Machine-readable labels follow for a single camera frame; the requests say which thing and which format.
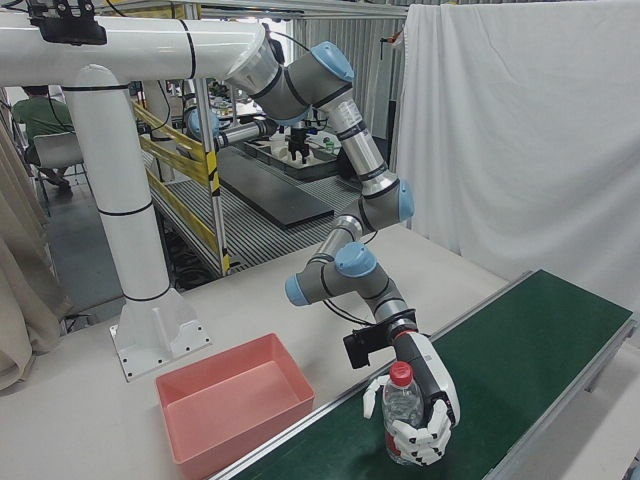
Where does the black camera on stand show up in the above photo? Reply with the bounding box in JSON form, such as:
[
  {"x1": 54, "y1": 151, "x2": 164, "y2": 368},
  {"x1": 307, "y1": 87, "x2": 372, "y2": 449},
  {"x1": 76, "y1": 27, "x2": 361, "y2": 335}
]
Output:
[{"x1": 27, "y1": 0, "x2": 108, "y2": 47}]

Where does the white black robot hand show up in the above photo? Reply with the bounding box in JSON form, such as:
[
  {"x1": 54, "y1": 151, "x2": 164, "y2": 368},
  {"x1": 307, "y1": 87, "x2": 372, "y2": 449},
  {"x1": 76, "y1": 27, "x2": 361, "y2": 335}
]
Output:
[{"x1": 362, "y1": 331, "x2": 462, "y2": 469}]

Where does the clear bottle with red cap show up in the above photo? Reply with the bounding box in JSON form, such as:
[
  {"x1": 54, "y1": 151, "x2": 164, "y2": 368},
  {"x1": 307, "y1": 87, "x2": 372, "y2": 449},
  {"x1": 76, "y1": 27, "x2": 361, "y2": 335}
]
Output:
[{"x1": 381, "y1": 360, "x2": 427, "y2": 467}]

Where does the yellow black striped safety barrier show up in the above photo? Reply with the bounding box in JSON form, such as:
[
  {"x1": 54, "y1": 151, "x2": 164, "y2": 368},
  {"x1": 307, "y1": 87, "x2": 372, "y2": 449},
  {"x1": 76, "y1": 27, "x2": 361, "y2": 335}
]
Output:
[{"x1": 131, "y1": 101, "x2": 233, "y2": 274}]

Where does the white curtain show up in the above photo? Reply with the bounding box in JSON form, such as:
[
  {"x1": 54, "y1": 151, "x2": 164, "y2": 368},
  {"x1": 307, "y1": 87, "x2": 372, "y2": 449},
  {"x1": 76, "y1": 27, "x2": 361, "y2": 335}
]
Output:
[{"x1": 393, "y1": 0, "x2": 640, "y2": 307}]

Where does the white chair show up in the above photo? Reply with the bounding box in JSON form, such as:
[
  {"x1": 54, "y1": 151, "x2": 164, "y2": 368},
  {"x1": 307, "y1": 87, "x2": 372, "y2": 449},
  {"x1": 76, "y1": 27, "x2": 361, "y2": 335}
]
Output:
[{"x1": 31, "y1": 130, "x2": 89, "y2": 192}]

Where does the beige curtain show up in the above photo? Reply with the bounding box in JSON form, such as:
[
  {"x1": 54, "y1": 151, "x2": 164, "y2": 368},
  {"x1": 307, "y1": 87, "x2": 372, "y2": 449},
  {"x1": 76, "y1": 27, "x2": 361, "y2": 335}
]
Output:
[{"x1": 0, "y1": 119, "x2": 72, "y2": 394}]

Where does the black neighbouring robot gripper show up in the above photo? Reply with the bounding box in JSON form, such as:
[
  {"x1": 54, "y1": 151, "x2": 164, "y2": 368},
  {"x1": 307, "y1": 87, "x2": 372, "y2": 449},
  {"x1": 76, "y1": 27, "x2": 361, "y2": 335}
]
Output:
[{"x1": 286, "y1": 126, "x2": 313, "y2": 166}]

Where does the dark grey tray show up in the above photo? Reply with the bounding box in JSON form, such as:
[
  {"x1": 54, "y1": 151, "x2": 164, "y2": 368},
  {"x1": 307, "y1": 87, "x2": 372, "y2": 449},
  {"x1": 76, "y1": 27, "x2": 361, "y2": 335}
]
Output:
[{"x1": 243, "y1": 138, "x2": 352, "y2": 182}]

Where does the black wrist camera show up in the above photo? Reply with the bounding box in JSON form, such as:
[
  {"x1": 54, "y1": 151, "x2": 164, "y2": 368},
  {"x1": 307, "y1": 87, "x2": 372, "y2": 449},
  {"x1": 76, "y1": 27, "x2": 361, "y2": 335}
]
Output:
[{"x1": 342, "y1": 323, "x2": 397, "y2": 371}]

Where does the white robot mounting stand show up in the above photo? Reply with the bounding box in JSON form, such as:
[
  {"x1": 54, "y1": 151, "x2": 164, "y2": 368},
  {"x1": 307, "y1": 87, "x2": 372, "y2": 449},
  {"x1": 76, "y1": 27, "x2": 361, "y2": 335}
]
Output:
[{"x1": 0, "y1": 14, "x2": 267, "y2": 384}]

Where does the pink plastic basket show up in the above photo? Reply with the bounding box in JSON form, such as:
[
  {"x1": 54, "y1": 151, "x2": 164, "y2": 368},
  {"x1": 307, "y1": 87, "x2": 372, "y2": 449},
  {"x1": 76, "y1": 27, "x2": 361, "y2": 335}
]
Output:
[{"x1": 154, "y1": 332, "x2": 317, "y2": 480}]

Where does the black platform plate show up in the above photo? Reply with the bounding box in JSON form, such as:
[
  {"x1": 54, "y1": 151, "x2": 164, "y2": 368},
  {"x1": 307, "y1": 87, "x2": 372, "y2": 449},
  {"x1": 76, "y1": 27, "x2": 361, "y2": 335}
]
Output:
[{"x1": 216, "y1": 146, "x2": 336, "y2": 231}]

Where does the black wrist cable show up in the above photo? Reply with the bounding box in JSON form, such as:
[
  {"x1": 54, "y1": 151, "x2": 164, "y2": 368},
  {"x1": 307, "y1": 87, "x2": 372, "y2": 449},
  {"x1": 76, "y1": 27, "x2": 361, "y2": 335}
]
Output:
[{"x1": 321, "y1": 296, "x2": 382, "y2": 327}]

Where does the person in green shirt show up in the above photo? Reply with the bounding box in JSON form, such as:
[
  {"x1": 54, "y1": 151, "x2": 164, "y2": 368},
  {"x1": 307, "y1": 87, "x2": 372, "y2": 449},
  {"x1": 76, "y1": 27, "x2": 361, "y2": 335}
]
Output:
[{"x1": 12, "y1": 85, "x2": 77, "y2": 192}]

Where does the green conveyor belt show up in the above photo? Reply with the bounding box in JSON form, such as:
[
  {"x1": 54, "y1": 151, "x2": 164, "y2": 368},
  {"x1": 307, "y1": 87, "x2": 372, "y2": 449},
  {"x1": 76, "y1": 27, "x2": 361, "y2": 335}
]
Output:
[{"x1": 209, "y1": 268, "x2": 640, "y2": 480}]

